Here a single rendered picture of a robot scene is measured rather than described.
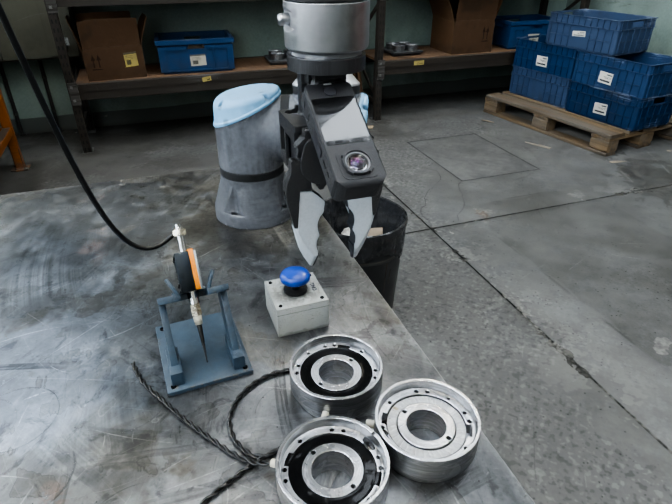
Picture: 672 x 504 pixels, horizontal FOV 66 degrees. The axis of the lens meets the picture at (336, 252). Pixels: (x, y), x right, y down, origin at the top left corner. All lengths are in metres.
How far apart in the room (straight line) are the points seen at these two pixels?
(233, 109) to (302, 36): 0.44
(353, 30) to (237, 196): 0.53
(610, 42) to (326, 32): 3.74
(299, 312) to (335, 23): 0.37
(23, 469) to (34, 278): 0.37
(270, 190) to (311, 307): 0.32
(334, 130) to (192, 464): 0.35
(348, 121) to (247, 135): 0.45
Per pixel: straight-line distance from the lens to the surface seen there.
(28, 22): 4.17
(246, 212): 0.94
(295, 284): 0.67
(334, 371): 0.63
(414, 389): 0.59
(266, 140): 0.89
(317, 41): 0.46
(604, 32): 4.18
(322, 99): 0.47
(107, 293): 0.84
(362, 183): 0.42
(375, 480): 0.51
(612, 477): 1.70
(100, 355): 0.73
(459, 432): 0.56
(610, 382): 1.98
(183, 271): 0.62
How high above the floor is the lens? 1.25
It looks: 31 degrees down
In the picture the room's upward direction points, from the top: straight up
